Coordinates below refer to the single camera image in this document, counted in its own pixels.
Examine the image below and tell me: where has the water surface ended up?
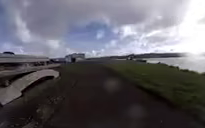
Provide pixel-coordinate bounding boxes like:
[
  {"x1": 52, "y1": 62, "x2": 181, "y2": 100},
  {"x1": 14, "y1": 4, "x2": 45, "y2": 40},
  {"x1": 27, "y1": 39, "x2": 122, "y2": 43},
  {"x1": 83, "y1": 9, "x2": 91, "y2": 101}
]
[{"x1": 143, "y1": 55, "x2": 205, "y2": 76}]

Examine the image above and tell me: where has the grey metal guardrail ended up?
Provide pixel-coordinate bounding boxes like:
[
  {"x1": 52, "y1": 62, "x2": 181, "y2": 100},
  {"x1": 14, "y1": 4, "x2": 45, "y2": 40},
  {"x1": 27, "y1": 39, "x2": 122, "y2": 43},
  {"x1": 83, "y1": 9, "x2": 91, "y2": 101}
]
[{"x1": 0, "y1": 52, "x2": 51, "y2": 74}]

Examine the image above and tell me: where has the dark asphalt path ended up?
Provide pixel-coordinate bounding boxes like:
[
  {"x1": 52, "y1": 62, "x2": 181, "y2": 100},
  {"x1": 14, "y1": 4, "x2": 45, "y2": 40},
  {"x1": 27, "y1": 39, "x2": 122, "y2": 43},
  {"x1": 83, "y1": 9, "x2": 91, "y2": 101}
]
[{"x1": 39, "y1": 60, "x2": 204, "y2": 128}]

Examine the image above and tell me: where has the pale building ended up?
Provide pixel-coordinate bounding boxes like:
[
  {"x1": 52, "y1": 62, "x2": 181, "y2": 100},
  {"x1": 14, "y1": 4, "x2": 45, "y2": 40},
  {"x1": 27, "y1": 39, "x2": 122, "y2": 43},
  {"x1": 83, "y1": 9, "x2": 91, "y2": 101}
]
[{"x1": 64, "y1": 52, "x2": 87, "y2": 64}]

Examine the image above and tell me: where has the distant dark hillside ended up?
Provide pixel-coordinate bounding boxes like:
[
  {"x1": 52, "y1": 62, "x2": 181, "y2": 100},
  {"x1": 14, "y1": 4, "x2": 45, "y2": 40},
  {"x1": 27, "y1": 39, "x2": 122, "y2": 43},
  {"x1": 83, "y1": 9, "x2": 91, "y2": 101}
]
[{"x1": 86, "y1": 51, "x2": 205, "y2": 61}]

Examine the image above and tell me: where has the green grass strip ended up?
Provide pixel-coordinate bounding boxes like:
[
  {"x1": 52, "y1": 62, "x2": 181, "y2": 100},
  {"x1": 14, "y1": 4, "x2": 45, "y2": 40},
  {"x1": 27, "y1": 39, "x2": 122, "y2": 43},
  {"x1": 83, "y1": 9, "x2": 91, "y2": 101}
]
[{"x1": 101, "y1": 59, "x2": 205, "y2": 126}]

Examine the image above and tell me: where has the pale concrete kerb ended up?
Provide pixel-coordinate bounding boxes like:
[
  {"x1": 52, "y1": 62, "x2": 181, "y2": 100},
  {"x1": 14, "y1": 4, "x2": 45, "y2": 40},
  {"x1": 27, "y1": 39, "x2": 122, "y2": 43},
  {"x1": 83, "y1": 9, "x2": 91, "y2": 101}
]
[{"x1": 0, "y1": 63, "x2": 62, "y2": 107}]

